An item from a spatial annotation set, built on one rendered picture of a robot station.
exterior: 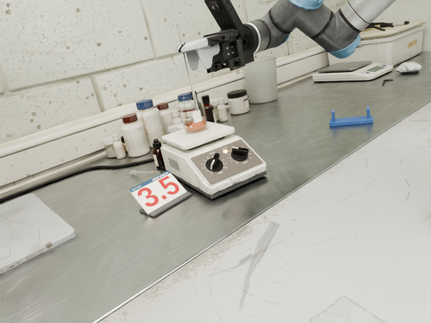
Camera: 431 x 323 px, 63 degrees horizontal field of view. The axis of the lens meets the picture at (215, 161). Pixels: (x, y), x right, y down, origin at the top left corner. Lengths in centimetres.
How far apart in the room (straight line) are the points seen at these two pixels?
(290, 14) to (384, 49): 79
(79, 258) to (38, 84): 60
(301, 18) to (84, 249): 66
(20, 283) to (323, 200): 45
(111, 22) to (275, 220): 82
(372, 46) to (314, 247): 125
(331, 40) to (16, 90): 80
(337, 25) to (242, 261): 63
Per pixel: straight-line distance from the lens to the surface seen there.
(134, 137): 95
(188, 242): 52
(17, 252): 65
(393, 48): 163
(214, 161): 62
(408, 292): 41
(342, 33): 92
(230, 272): 44
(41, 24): 108
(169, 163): 74
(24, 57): 106
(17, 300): 55
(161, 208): 63
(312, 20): 89
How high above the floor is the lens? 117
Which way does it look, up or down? 20 degrees down
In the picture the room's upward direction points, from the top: 12 degrees counter-clockwise
